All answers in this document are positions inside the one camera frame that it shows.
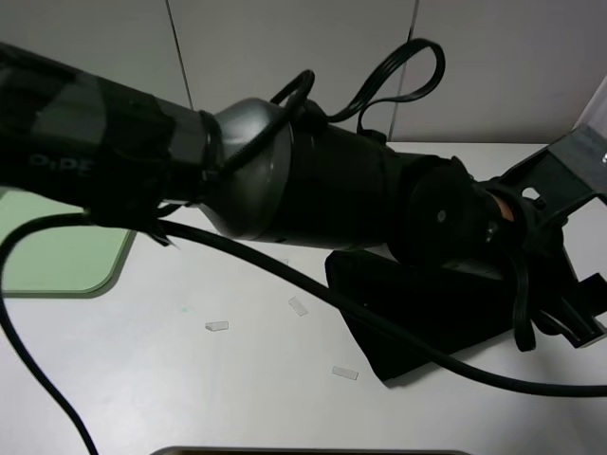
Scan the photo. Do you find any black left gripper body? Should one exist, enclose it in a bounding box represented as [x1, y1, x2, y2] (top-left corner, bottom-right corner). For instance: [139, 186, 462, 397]
[483, 132, 606, 351]

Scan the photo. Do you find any black short sleeve t-shirt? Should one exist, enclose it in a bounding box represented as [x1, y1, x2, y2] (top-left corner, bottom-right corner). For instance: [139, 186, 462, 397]
[324, 248, 536, 355]

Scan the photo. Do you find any light green plastic tray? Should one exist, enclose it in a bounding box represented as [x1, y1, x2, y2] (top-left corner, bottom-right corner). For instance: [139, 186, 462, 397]
[0, 187, 136, 300]

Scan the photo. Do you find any clear tape piece bottom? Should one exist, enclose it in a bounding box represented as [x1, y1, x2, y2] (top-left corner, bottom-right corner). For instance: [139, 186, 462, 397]
[332, 366, 359, 381]

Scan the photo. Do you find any clear tape piece by shirt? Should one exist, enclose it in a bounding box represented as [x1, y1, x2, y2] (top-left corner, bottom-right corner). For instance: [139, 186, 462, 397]
[288, 297, 308, 317]

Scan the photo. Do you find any clear tape piece lower left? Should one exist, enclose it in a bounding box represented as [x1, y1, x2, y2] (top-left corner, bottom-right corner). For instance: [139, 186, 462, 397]
[205, 320, 230, 332]

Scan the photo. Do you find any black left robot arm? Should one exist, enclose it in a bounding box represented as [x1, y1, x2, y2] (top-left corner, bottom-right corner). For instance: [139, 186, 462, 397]
[1, 39, 606, 351]

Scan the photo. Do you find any black left camera cable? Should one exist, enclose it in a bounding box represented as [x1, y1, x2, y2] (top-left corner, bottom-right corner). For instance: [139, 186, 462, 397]
[0, 38, 607, 455]

